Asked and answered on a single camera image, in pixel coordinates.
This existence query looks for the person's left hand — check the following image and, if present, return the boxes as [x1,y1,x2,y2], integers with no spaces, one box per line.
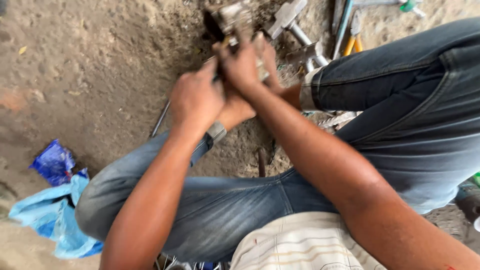
[169,58,228,133]

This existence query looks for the person's right hand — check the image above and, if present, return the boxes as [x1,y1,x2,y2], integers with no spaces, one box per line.
[212,32,283,100]

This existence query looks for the grey metal engine part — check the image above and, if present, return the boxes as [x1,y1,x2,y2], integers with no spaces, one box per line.
[203,1,271,82]

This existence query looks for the person's left foot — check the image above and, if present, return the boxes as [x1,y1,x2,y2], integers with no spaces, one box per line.
[215,92,257,133]

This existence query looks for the grey metal T-shaped tool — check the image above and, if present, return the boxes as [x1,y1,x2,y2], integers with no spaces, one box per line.
[286,41,330,74]
[264,0,313,46]

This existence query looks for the person's right ankle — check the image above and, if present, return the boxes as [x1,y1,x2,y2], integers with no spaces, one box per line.
[279,83,304,111]

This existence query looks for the thin grey metal rod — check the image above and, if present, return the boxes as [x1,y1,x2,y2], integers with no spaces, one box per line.
[149,98,172,139]

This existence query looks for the dark flat metal bar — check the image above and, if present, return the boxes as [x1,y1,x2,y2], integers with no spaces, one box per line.
[331,0,345,35]

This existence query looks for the rusty short metal rod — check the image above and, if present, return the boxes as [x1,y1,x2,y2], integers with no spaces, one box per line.
[257,148,267,178]

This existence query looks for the teal metal rod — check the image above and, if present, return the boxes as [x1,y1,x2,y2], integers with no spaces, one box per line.
[332,0,355,60]

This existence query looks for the person's blue jeans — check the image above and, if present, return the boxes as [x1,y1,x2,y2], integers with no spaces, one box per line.
[74,17,480,263]

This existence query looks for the green-capped metal tool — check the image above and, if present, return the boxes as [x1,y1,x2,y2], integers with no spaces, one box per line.
[352,0,427,19]

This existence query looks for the dark blue crumpled packet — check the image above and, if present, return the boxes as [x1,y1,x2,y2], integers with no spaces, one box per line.
[29,139,76,187]

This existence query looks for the cream striped shirt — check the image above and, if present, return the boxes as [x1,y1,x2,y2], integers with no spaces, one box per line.
[229,211,388,270]

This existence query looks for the light blue plastic bag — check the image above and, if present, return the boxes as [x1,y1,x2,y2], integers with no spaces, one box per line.
[8,168,104,260]

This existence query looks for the dark object with green piece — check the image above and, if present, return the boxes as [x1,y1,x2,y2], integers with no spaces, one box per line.
[454,172,480,232]

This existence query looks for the yellow-handled pliers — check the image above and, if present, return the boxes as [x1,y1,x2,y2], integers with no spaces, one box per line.
[343,10,364,57]

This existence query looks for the heap of metal wire parts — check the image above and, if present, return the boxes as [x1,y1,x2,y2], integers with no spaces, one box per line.
[155,253,230,270]

